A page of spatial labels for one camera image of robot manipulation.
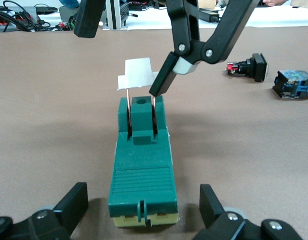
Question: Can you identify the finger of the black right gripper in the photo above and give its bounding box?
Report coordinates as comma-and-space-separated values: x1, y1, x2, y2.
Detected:
149, 0, 253, 97
73, 0, 106, 38

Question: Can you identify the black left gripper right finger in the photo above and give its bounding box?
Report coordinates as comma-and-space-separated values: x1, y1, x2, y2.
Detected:
193, 183, 304, 240

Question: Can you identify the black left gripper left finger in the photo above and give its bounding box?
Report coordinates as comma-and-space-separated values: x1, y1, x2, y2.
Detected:
0, 182, 89, 240

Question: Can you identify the green load switch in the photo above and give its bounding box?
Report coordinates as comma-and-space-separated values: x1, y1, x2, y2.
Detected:
107, 57, 180, 229

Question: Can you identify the black power adapter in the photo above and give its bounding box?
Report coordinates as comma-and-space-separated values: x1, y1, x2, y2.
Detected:
198, 7, 221, 24

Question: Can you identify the tan cardboard piece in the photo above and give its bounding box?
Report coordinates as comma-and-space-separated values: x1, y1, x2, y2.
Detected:
198, 0, 217, 10

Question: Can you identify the black finned box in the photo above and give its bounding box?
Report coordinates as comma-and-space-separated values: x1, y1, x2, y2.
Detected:
120, 1, 139, 29

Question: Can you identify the grey equipment box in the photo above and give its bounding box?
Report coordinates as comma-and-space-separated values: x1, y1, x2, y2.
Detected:
0, 6, 37, 33

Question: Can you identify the black square pushbutton red terminal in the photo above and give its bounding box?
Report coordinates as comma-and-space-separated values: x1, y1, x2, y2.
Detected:
225, 52, 269, 83

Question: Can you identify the brown table cover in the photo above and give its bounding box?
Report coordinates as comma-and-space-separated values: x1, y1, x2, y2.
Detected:
0, 24, 308, 240

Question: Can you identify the green pushbutton blue block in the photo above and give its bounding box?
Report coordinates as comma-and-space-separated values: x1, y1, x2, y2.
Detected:
272, 69, 308, 100

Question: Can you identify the aluminium post with bracket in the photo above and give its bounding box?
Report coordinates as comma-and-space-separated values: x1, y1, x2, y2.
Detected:
105, 0, 129, 31

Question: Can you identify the black cable bundle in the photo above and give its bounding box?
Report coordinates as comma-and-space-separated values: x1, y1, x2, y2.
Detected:
0, 1, 77, 33

